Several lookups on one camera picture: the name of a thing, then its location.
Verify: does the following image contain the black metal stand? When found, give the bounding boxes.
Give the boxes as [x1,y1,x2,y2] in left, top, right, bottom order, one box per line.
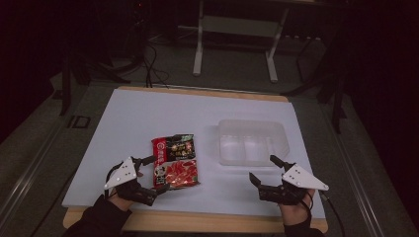
[283,33,351,134]
[58,48,131,117]

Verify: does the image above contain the white metal frame stand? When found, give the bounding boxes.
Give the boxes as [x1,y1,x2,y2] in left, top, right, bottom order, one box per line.
[192,0,291,84]

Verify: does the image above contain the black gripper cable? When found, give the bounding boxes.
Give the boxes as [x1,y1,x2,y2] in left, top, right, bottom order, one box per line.
[104,163,123,199]
[319,191,346,237]

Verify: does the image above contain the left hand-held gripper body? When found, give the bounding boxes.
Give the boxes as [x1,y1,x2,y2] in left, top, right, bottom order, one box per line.
[104,156,158,207]

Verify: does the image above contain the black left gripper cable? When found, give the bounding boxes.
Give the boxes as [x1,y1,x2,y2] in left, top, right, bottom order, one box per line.
[104,163,123,199]

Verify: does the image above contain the grey metal floor rail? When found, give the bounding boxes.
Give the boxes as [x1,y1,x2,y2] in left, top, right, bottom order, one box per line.
[324,107,387,237]
[0,112,72,225]

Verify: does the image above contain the red and black food packet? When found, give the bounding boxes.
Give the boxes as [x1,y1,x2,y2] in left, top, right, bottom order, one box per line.
[151,133,202,190]

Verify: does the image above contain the clear plastic container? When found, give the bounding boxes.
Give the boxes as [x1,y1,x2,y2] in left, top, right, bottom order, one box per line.
[216,118,291,167]

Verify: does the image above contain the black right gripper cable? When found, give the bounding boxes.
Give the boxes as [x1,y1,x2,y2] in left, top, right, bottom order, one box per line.
[319,191,346,237]

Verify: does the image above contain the person's right hand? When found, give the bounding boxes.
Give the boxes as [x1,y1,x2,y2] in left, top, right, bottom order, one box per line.
[278,192,316,227]

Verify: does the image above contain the white table mat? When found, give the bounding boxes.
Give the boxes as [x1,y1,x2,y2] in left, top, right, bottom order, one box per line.
[61,88,327,220]

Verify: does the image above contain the black floor bracket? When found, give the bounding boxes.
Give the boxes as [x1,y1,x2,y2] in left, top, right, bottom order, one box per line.
[67,115,92,130]

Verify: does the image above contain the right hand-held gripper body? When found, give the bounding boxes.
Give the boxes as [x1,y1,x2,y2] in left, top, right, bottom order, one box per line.
[258,162,330,205]

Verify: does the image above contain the black cables on floor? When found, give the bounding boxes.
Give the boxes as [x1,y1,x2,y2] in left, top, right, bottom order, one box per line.
[142,42,171,89]

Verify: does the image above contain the person's left hand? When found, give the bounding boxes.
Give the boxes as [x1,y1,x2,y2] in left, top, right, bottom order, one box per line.
[108,192,136,212]

